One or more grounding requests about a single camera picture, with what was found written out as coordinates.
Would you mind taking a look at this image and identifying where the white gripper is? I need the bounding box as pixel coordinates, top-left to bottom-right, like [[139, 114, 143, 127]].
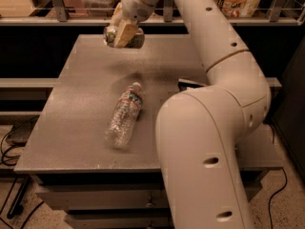
[[110, 0, 159, 48]]

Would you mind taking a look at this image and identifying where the green white 7up can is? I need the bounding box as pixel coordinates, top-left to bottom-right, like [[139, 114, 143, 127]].
[[103, 26, 145, 49]]

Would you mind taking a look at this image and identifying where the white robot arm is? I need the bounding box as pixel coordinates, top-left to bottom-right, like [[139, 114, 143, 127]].
[[112, 0, 271, 229]]

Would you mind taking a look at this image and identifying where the clear plastic container on shelf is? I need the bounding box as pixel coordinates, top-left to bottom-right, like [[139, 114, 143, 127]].
[[81, 0, 120, 17]]

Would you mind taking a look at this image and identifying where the blue kettle chips bag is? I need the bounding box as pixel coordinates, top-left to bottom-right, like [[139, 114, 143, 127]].
[[177, 78, 206, 92]]

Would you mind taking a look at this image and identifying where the clear plastic water bottle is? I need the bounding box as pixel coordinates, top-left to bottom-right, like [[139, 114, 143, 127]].
[[105, 82, 143, 149]]

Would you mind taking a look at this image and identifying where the grey cabinet with drawers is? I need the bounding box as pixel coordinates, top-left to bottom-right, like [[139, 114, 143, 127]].
[[14, 33, 284, 229]]

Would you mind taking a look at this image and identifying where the metal shelf rail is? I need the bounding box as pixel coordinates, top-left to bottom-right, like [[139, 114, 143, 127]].
[[1, 0, 305, 27]]

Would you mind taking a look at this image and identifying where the black cables left floor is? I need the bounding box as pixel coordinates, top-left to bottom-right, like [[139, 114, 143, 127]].
[[0, 115, 46, 229]]

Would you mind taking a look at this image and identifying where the black cable right floor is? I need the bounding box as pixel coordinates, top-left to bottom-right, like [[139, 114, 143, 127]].
[[267, 167, 289, 229]]

